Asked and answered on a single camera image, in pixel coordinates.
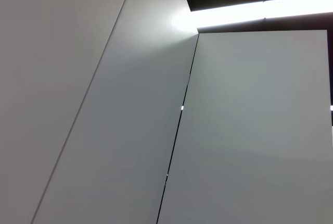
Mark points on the bright ceiling light strip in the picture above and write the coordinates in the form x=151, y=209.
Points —
x=260, y=10

